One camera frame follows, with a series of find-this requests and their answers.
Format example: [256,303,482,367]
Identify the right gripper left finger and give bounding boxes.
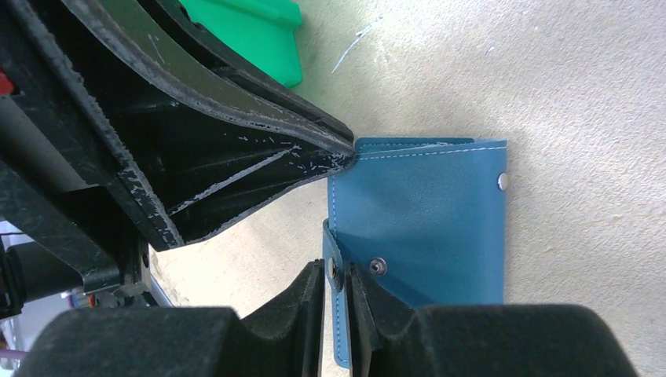
[16,260,325,376]

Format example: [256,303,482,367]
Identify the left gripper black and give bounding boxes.
[1,20,152,298]

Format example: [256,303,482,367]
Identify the green plastic bin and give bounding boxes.
[181,0,303,87]

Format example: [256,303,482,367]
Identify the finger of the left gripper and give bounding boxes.
[64,1,354,154]
[1,1,353,251]

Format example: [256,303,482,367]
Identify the blue card holder wallet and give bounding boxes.
[323,137,508,368]

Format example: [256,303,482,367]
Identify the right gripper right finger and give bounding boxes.
[346,263,636,376]

